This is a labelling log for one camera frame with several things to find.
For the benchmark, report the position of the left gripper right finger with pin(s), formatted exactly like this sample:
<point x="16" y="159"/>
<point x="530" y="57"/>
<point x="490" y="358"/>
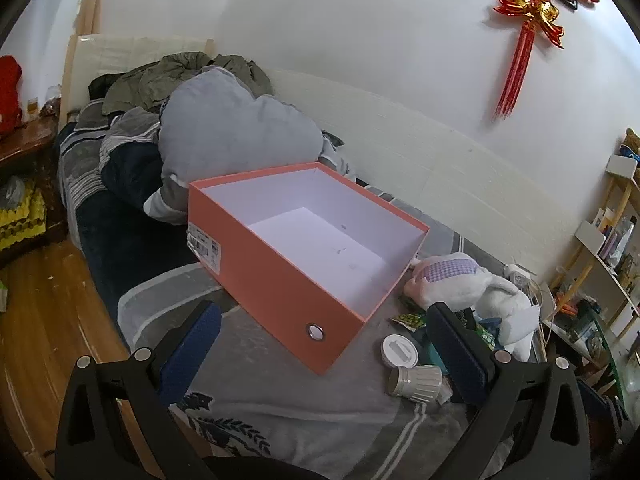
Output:
<point x="537" y="405"/>

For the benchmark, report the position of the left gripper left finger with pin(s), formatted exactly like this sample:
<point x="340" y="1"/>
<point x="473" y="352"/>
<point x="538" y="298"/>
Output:
<point x="92" y="440"/>

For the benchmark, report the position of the white fluffy garment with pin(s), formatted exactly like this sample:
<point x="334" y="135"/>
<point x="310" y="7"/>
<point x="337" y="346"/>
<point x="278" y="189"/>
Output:
<point x="519" y="318"/>

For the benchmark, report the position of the pink cardboard storage box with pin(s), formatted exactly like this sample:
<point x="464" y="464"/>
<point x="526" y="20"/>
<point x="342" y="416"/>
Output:
<point x="307" y="253"/>

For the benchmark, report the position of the green glass table top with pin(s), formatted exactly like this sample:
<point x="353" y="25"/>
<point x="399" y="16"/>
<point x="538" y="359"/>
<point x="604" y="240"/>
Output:
<point x="606" y="370"/>

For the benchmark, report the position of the white ribbed cup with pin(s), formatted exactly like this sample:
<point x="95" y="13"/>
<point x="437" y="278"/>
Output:
<point x="419" y="384"/>

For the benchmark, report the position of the white power strip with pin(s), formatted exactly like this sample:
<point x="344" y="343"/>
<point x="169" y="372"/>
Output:
<point x="516" y="274"/>

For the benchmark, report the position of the grey bed blanket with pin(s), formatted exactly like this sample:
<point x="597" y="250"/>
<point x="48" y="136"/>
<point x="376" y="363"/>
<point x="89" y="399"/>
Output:
<point x="251" y="396"/>

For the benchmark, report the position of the white round lid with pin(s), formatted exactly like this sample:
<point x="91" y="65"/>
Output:
<point x="399" y="351"/>

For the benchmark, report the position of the green snack packet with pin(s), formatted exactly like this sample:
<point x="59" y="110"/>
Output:
<point x="410" y="321"/>

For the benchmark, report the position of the wooden shelf unit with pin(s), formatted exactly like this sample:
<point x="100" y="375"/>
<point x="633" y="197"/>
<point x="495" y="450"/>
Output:
<point x="607" y="245"/>

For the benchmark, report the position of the yellow egg carton stack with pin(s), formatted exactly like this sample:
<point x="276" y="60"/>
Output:
<point x="27" y="220"/>

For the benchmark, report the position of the grey striped clothing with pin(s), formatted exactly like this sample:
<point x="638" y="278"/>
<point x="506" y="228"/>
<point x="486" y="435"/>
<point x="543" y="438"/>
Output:
<point x="87" y="147"/>

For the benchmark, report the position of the dark wooden nightstand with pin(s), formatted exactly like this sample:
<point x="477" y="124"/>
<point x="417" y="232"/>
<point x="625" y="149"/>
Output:
<point x="29" y="153"/>

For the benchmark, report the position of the grey heart pillow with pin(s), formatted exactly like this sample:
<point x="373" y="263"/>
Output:
<point x="212" y="125"/>

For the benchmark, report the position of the red plush toy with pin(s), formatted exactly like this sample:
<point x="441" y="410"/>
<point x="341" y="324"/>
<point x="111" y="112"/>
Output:
<point x="10" y="108"/>

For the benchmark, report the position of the olive green jacket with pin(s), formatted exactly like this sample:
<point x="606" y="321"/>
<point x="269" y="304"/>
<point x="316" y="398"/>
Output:
<point x="149" y="85"/>

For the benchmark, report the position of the red Chinese knot ornament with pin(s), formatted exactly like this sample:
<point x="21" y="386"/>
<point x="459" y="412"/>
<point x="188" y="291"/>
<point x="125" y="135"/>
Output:
<point x="536" y="16"/>

